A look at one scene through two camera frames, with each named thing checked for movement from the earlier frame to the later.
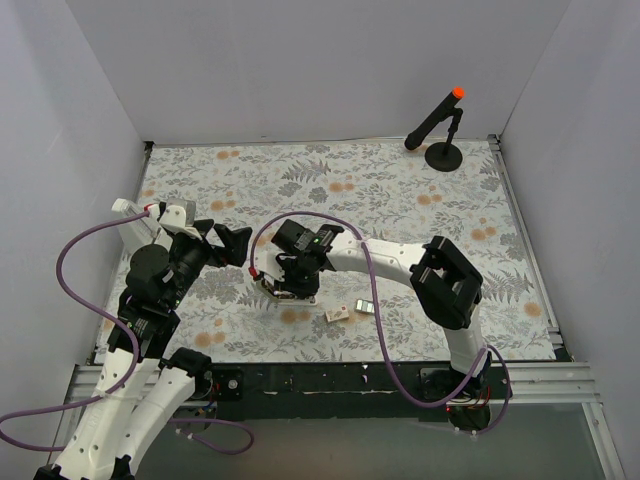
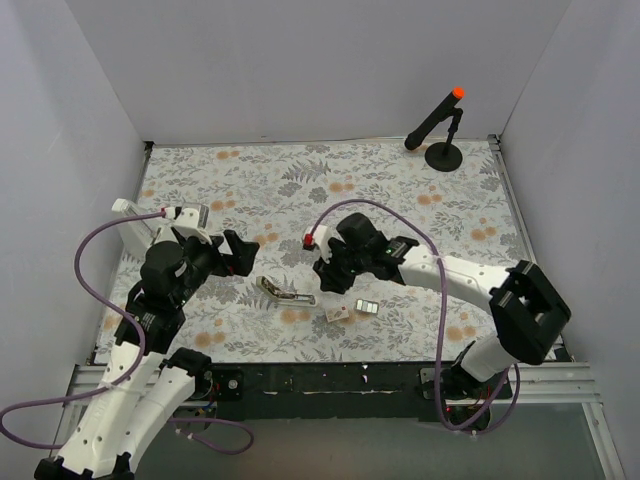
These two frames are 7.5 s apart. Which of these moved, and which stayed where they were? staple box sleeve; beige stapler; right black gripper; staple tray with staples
Moved: right black gripper
Stayed: staple tray with staples; staple box sleeve; beige stapler
